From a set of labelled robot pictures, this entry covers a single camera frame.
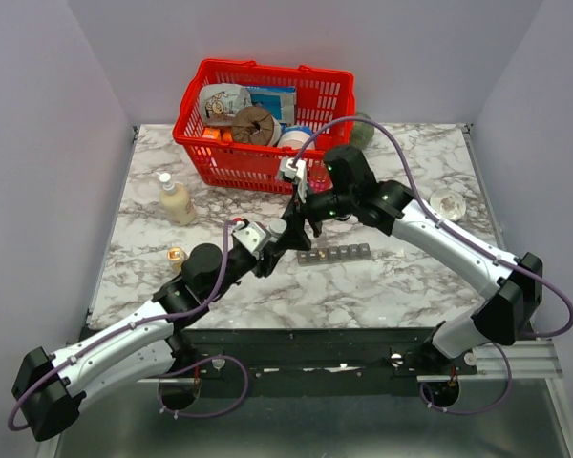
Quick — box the dark patterned can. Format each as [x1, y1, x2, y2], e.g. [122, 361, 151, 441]
[430, 188, 467, 222]

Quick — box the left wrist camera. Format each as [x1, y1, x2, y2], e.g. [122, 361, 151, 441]
[232, 220, 270, 259]

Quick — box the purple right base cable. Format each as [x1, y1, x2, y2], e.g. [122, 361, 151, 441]
[419, 343, 513, 416]

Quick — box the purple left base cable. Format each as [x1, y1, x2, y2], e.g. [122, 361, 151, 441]
[158, 353, 251, 421]

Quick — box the cream pump lotion bottle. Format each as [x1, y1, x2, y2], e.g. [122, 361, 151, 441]
[158, 172, 197, 226]

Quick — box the green round melon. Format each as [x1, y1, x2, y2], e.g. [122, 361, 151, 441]
[350, 121, 374, 150]

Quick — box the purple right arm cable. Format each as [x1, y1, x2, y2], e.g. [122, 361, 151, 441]
[290, 116, 573, 340]

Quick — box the blue carton box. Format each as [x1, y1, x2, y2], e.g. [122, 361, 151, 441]
[245, 86, 297, 125]

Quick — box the black front rail frame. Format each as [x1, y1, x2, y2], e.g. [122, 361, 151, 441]
[159, 327, 481, 403]

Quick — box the white blue tub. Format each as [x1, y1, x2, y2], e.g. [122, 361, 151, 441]
[277, 125, 313, 150]

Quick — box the brown round lid container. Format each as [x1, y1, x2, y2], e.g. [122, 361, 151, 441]
[231, 106, 281, 147]

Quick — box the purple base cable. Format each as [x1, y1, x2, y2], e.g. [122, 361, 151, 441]
[158, 353, 251, 421]
[419, 343, 513, 416]

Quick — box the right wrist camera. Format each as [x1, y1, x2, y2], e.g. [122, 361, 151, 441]
[277, 157, 308, 203]

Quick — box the grey weekly pill organizer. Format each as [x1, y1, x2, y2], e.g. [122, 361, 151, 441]
[296, 243, 371, 265]

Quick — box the orange packet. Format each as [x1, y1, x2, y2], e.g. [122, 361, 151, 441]
[202, 126, 233, 143]

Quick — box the amber capsule bottle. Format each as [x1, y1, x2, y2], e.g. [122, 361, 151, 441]
[166, 246, 188, 273]

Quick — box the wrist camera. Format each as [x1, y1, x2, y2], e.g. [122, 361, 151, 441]
[232, 220, 270, 259]
[277, 157, 308, 203]

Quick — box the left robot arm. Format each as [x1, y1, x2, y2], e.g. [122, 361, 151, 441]
[8, 241, 284, 442]

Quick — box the red plastic shopping basket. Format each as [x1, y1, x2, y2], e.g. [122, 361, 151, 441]
[173, 59, 355, 194]

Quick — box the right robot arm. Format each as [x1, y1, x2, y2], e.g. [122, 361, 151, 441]
[278, 145, 542, 374]

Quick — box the white snack pouch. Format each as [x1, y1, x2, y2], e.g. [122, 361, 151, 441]
[199, 83, 252, 126]

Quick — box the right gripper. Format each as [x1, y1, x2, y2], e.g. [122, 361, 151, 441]
[274, 181, 355, 253]

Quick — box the white pill bottle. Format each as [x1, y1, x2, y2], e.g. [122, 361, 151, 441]
[266, 218, 287, 245]

